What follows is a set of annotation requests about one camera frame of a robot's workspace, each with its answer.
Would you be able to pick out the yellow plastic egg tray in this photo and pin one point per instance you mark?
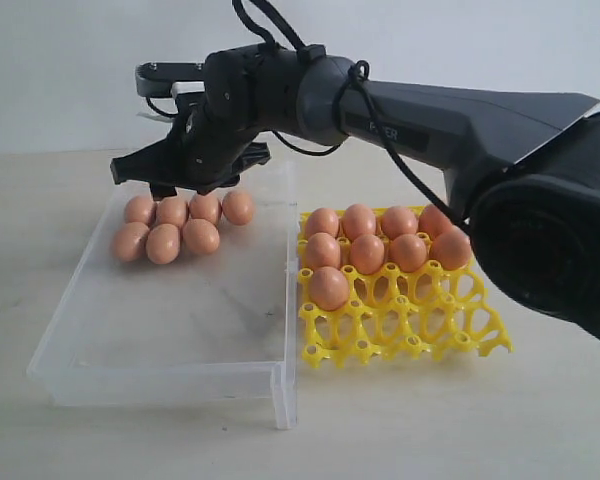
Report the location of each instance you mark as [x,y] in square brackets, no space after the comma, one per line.
[392,313]

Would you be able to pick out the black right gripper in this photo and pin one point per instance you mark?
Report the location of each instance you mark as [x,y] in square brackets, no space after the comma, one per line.
[198,154]

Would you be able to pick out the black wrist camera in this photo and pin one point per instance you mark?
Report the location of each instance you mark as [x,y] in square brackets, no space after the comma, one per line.
[155,80]

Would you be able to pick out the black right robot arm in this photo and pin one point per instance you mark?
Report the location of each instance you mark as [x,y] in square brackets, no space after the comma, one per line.
[522,170]

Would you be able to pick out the brown egg slot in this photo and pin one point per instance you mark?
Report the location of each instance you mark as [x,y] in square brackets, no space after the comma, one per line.
[397,221]
[358,220]
[322,220]

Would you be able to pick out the brown egg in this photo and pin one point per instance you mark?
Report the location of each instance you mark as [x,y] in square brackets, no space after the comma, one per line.
[408,252]
[163,244]
[433,222]
[238,207]
[200,236]
[172,210]
[328,288]
[128,243]
[140,209]
[451,249]
[322,250]
[207,207]

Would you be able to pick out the brown egg lone front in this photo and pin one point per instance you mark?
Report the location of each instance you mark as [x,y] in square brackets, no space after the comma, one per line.
[367,254]

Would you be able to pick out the clear plastic tray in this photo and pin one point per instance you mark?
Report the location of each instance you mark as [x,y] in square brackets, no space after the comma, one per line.
[199,329]

